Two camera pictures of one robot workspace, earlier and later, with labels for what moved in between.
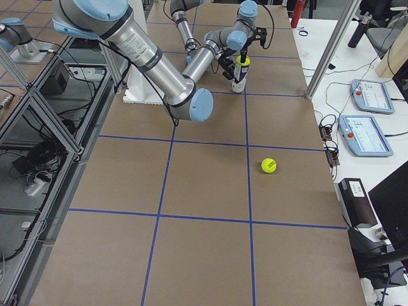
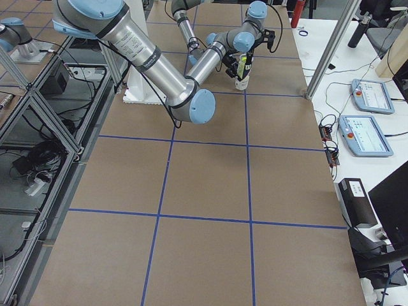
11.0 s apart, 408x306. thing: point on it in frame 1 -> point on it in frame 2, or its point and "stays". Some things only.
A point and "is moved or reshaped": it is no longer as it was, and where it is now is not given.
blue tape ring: x=303 y=35 stays
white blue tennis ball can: x=240 y=74 is moved or reshaped
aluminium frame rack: x=43 y=151 stays
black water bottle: x=359 y=32 stays
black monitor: x=389 y=199 stays
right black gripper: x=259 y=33 -> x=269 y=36
